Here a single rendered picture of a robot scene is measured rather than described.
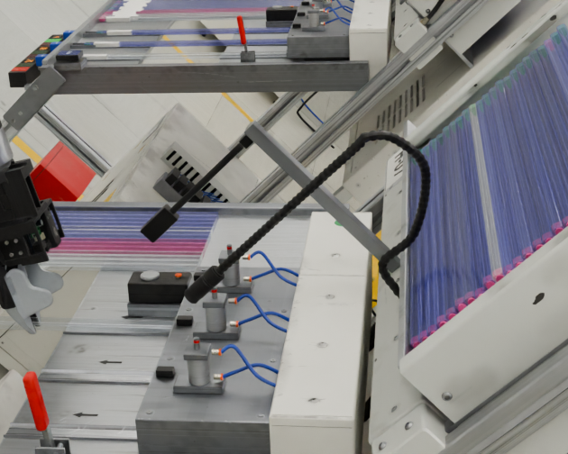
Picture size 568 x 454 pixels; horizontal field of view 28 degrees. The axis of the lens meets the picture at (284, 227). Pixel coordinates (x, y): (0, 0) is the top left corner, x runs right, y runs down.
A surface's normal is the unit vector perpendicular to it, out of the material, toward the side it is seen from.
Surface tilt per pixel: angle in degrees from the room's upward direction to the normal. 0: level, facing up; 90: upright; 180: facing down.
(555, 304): 90
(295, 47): 90
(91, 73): 90
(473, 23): 90
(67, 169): 0
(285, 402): 46
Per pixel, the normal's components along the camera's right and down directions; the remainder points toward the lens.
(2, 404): 0.69, -0.62
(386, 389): -0.71, -0.67
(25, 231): -0.11, 0.40
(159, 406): -0.04, -0.91
